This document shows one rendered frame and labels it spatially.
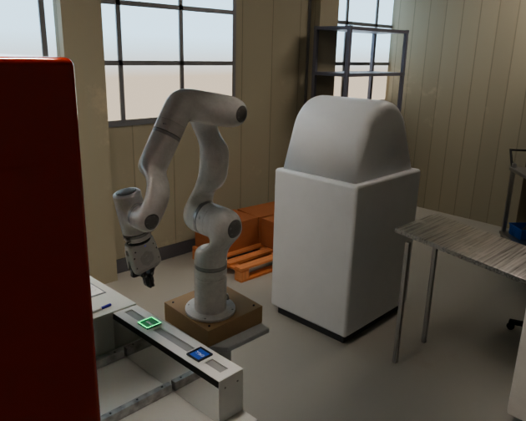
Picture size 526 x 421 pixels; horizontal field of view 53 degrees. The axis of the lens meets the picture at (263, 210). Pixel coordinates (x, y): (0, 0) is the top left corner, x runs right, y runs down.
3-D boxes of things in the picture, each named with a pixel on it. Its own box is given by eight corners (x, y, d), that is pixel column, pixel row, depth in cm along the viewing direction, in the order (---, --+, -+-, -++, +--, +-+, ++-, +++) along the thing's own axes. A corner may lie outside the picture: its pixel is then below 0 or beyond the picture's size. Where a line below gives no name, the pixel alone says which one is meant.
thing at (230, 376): (219, 424, 150) (219, 382, 146) (115, 348, 186) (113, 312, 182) (243, 409, 156) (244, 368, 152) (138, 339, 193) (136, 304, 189)
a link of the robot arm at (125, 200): (156, 229, 162) (139, 221, 169) (147, 189, 157) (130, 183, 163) (133, 240, 157) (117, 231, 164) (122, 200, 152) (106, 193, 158)
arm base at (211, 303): (218, 291, 213) (218, 250, 207) (245, 312, 199) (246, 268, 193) (175, 305, 202) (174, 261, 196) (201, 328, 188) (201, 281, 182)
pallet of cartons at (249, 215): (270, 234, 554) (271, 199, 544) (325, 253, 506) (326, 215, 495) (190, 259, 483) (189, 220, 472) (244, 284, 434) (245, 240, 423)
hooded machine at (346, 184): (344, 347, 344) (363, 104, 299) (270, 312, 389) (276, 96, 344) (408, 308, 400) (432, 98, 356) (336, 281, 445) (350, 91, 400)
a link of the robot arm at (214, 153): (207, 243, 182) (176, 230, 192) (231, 235, 191) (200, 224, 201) (214, 96, 167) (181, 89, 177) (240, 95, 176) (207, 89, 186)
